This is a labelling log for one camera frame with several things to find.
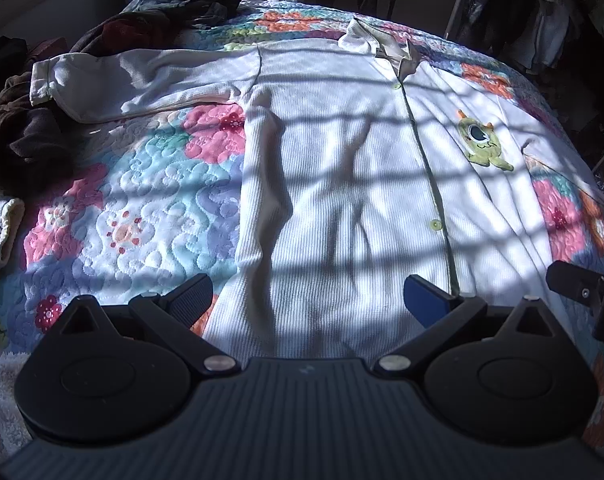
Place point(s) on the white waffle-knit pajama top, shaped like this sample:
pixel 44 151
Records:
pixel 362 166

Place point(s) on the dark brown garment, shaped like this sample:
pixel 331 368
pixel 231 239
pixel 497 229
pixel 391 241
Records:
pixel 37 142

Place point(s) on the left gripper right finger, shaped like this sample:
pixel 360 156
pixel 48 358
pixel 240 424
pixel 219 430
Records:
pixel 448 321

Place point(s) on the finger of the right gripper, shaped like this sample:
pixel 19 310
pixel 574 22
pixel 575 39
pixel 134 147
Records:
pixel 576 283

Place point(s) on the dark blue clothes pile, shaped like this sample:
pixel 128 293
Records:
pixel 153 24

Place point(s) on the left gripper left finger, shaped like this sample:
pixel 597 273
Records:
pixel 167 320

